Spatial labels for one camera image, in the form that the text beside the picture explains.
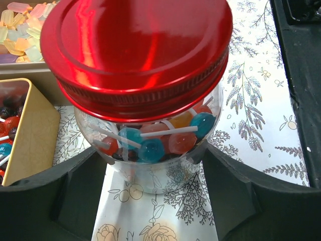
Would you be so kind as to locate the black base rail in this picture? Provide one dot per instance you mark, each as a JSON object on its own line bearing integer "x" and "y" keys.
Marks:
{"x": 298, "y": 30}

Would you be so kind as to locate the popsicle candy tin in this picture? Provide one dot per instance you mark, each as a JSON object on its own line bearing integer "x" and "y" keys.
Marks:
{"x": 21, "y": 55}

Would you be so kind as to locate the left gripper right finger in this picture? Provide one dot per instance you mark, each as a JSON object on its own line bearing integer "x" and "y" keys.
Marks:
{"x": 250, "y": 205}

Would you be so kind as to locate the red jar lid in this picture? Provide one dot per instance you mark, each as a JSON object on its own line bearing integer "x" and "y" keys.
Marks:
{"x": 137, "y": 61}

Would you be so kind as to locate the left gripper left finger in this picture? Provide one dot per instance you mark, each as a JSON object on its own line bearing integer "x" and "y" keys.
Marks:
{"x": 59, "y": 203}

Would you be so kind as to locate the clear glass jar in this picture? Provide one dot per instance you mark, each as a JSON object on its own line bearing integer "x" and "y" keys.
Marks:
{"x": 159, "y": 156}

